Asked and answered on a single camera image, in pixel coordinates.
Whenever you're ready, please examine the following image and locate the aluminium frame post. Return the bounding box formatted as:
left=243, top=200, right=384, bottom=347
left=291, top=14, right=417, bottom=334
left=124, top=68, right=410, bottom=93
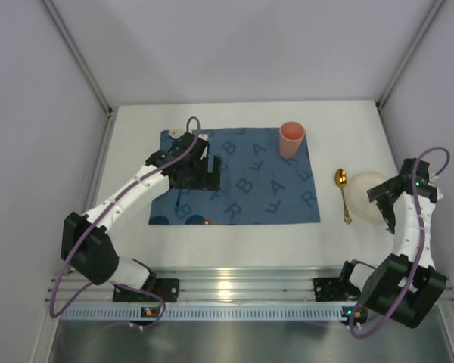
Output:
left=375, top=0, right=446, bottom=112
left=39, top=0, right=113, bottom=114

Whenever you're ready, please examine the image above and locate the perforated grey cable duct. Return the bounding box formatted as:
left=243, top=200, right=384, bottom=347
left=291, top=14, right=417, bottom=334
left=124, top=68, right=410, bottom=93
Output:
left=61, top=304, right=353, bottom=321

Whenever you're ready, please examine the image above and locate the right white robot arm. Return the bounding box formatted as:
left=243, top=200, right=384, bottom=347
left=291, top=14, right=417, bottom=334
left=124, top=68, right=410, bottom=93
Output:
left=340, top=159, right=447, bottom=328

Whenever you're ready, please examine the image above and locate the left aluminium frame post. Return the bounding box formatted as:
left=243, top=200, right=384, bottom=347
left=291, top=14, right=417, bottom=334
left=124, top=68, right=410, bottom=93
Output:
left=39, top=0, right=113, bottom=114

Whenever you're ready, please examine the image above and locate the cream round plate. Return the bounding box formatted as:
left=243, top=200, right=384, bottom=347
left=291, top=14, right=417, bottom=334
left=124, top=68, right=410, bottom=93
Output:
left=346, top=171, right=387, bottom=225

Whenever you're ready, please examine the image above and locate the right aluminium frame post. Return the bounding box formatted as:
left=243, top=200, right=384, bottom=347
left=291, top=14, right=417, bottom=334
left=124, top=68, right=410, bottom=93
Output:
left=375, top=0, right=446, bottom=112

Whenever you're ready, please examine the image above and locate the pink plastic cup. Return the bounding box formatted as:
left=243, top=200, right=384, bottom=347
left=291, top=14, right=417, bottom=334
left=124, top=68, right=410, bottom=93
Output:
left=279, top=121, right=306, bottom=159

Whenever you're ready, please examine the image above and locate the blue letter placemat cloth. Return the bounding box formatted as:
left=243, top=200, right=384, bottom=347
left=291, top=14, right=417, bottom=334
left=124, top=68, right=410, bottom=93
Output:
left=149, top=128, right=320, bottom=226

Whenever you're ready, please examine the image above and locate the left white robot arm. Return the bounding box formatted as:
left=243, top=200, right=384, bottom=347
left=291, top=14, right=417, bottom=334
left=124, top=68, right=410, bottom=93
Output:
left=61, top=132, right=221, bottom=290

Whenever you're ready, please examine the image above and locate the gold metal fork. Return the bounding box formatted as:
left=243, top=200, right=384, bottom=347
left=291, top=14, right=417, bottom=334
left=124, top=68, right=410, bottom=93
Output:
left=334, top=169, right=352, bottom=225

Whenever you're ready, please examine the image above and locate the aluminium mounting rail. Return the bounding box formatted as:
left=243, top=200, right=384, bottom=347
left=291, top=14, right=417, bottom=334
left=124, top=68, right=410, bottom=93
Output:
left=45, top=266, right=454, bottom=303

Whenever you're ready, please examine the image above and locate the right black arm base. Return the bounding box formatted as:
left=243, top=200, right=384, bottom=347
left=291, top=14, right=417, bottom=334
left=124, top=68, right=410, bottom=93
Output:
left=313, top=278, right=361, bottom=303

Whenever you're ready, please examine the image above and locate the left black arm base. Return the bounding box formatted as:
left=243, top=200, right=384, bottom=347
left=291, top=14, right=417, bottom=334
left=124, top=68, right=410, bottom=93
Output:
left=113, top=278, right=180, bottom=303

